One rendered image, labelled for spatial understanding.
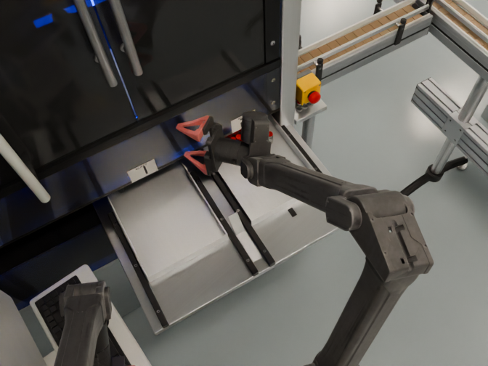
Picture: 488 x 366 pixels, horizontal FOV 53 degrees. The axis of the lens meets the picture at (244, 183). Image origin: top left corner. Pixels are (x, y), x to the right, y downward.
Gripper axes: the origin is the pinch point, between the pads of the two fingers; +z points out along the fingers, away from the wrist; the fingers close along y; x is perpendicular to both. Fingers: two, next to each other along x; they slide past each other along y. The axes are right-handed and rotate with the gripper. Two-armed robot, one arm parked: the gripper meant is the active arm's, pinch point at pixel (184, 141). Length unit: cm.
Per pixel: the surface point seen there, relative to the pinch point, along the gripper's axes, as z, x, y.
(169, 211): 13.7, 1.9, 37.7
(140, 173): 20.8, 3.6, 23.6
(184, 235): 6.2, -4.0, 39.0
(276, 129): -8, 42, 35
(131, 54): 7.3, 0.4, -23.6
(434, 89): -57, 111, 65
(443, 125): -64, 100, 74
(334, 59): -20, 74, 27
